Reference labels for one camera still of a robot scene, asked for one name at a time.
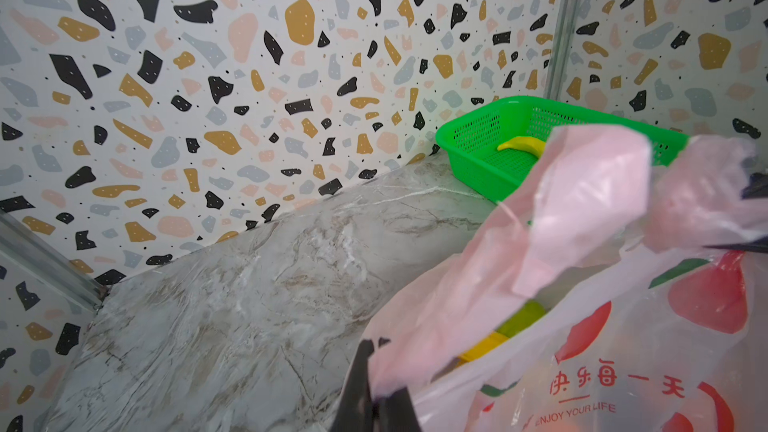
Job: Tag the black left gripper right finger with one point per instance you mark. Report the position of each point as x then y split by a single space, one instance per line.
395 413

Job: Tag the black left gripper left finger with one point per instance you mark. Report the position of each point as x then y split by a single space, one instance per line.
355 411

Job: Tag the yellow banana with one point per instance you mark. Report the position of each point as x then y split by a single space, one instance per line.
527 144

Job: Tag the aluminium corner post left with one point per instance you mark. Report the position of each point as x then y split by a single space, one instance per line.
49 266

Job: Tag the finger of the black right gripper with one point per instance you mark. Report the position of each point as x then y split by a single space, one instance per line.
752 214

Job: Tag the green plastic basket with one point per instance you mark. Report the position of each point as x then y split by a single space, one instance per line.
493 149

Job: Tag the green fruit in bag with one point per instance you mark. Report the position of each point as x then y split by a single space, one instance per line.
526 316

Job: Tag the pink plastic bag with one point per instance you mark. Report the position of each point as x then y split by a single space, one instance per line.
647 329

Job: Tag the aluminium corner post right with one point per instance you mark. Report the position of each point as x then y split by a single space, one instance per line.
562 40

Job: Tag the aluminium corner post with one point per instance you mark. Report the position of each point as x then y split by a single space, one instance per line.
49 266
562 40

